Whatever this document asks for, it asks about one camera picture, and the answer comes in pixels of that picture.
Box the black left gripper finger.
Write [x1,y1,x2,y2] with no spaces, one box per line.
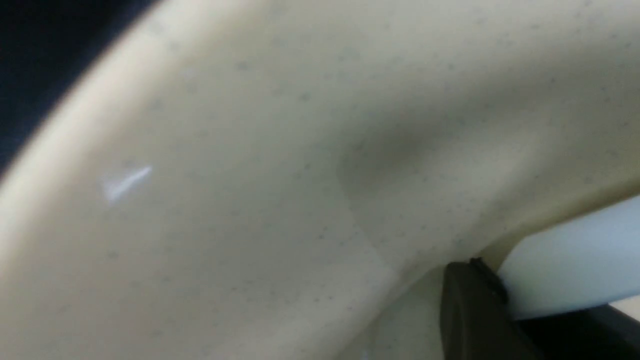
[439,258,544,360]

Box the yellow noodle bowl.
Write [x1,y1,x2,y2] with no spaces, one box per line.
[1,0,639,360]

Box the white soup spoon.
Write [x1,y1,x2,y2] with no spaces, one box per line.
[497,196,640,321]

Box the black serving tray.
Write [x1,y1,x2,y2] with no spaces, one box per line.
[0,0,154,173]

